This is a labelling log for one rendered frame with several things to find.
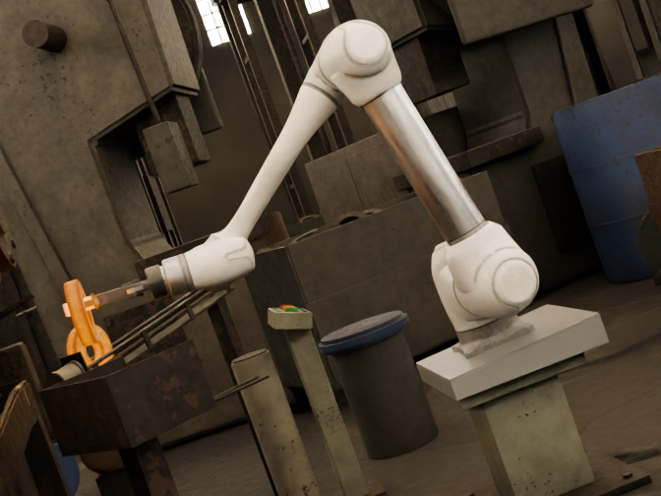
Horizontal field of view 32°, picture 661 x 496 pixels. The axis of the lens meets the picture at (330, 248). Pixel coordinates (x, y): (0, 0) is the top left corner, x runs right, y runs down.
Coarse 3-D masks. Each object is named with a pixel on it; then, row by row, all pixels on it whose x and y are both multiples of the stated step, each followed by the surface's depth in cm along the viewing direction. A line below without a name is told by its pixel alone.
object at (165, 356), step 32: (160, 352) 215; (192, 352) 220; (64, 384) 230; (96, 384) 210; (128, 384) 210; (160, 384) 214; (192, 384) 218; (64, 416) 222; (96, 416) 213; (128, 416) 208; (160, 416) 213; (192, 416) 217; (64, 448) 225; (96, 448) 216; (128, 448) 208; (160, 448) 226; (160, 480) 224
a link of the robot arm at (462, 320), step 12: (444, 252) 279; (432, 264) 283; (444, 264) 278; (444, 276) 278; (444, 288) 279; (444, 300) 282; (456, 300) 274; (456, 312) 279; (468, 312) 274; (456, 324) 282; (468, 324) 279; (480, 324) 278
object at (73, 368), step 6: (72, 360) 307; (66, 366) 304; (72, 366) 304; (78, 366) 305; (54, 372) 300; (60, 372) 300; (66, 372) 301; (72, 372) 302; (78, 372) 304; (48, 378) 300; (54, 378) 299; (60, 378) 299; (66, 378) 299; (48, 384) 301; (54, 384) 300
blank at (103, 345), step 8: (96, 328) 317; (72, 336) 310; (104, 336) 319; (72, 344) 308; (80, 344) 309; (96, 344) 317; (104, 344) 318; (72, 352) 308; (96, 352) 317; (104, 352) 317; (88, 360) 310; (104, 360) 316
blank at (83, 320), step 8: (72, 280) 263; (64, 288) 260; (72, 288) 259; (80, 288) 262; (72, 296) 258; (80, 296) 258; (72, 304) 257; (80, 304) 257; (72, 312) 257; (80, 312) 257; (88, 312) 268; (72, 320) 257; (80, 320) 257; (88, 320) 258; (80, 328) 257; (88, 328) 258; (80, 336) 258; (88, 336) 259; (96, 336) 267; (88, 344) 262
